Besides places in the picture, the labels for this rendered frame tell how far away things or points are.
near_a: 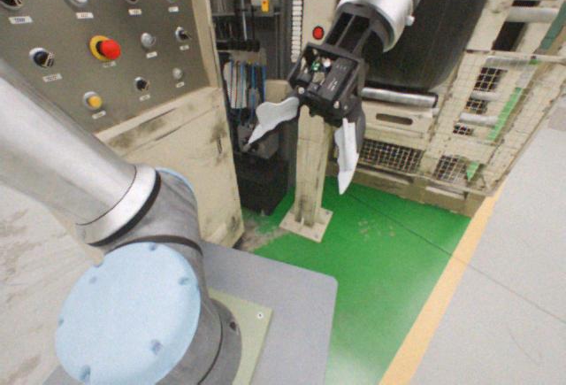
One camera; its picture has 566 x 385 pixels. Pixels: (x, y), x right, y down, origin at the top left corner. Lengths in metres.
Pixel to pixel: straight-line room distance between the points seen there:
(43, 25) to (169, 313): 0.57
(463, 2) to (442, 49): 0.10
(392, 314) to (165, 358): 1.13
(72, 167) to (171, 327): 0.22
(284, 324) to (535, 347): 1.23
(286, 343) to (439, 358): 0.88
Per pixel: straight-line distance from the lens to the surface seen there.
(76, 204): 0.40
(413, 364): 1.30
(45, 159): 0.37
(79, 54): 0.70
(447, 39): 0.74
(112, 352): 0.33
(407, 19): 0.37
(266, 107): 0.31
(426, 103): 0.89
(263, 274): 0.65
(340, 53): 0.29
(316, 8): 0.98
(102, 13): 0.73
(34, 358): 1.57
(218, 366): 0.49
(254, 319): 0.57
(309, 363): 0.58
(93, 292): 0.37
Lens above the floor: 1.16
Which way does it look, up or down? 37 degrees down
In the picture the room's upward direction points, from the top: straight up
